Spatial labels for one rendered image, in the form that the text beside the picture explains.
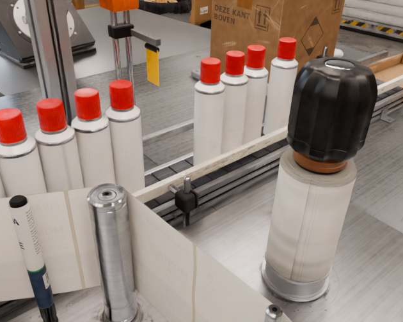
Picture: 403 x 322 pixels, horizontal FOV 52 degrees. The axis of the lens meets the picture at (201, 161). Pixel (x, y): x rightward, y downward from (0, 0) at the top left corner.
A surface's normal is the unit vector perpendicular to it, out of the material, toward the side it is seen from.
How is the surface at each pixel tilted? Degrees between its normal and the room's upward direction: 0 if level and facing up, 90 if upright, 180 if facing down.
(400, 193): 0
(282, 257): 88
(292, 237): 90
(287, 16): 90
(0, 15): 40
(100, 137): 90
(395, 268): 0
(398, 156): 0
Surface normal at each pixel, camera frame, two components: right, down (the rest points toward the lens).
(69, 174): 0.69, 0.41
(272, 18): -0.72, 0.36
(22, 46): 0.48, -0.38
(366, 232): 0.03, -0.84
